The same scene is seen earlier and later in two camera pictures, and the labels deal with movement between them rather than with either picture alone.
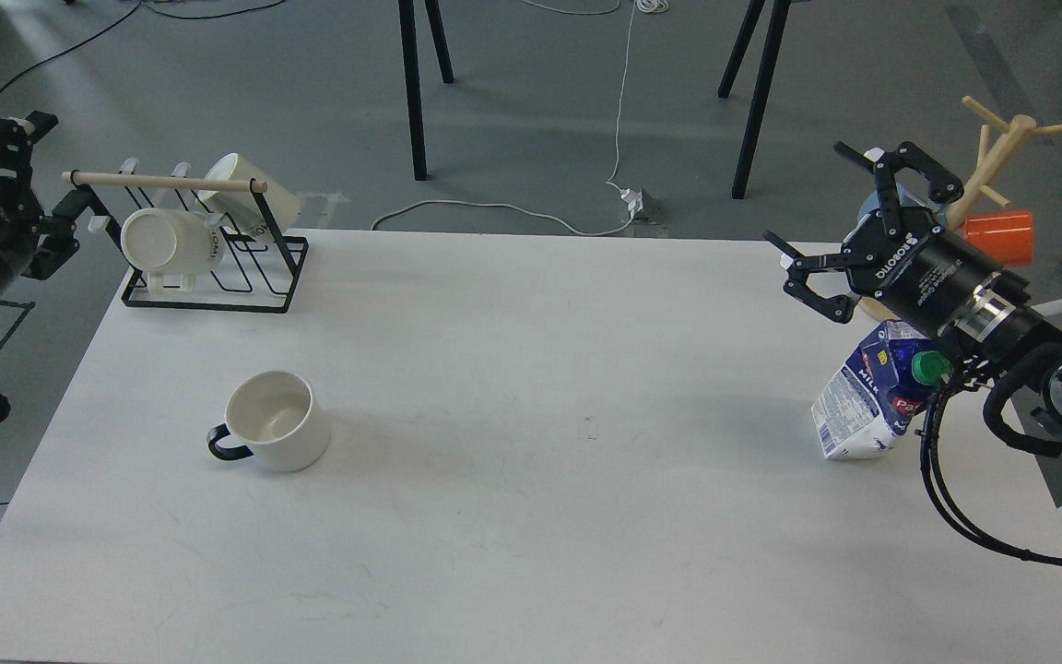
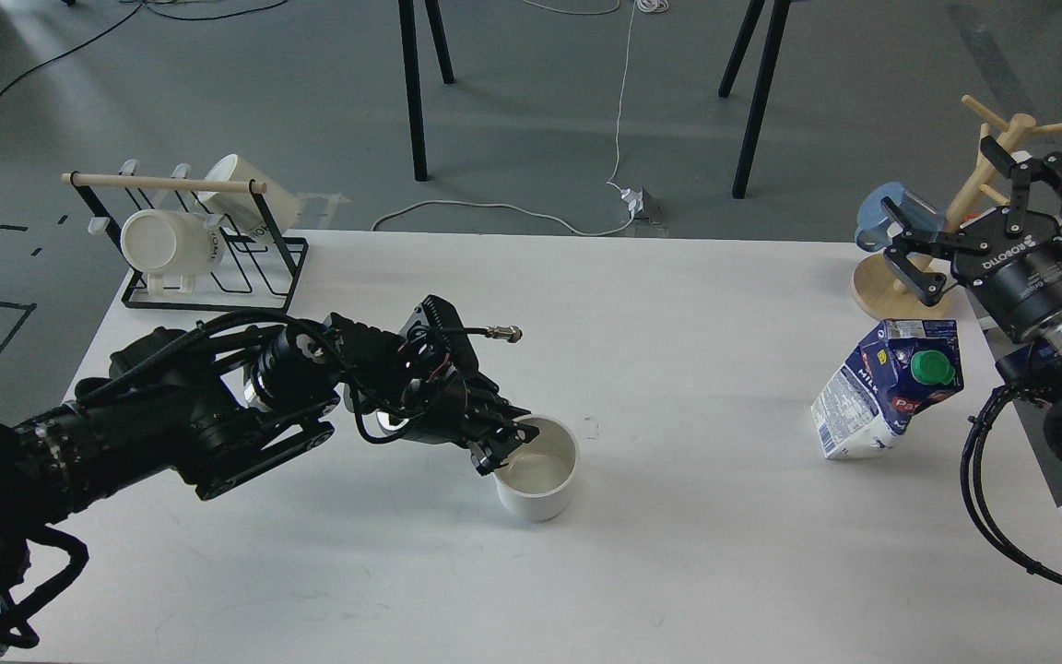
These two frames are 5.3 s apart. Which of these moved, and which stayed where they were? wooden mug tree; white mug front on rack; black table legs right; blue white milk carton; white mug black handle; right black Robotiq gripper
Moved: right black Robotiq gripper; white mug black handle
Stayed: blue white milk carton; wooden mug tree; black table legs right; white mug front on rack
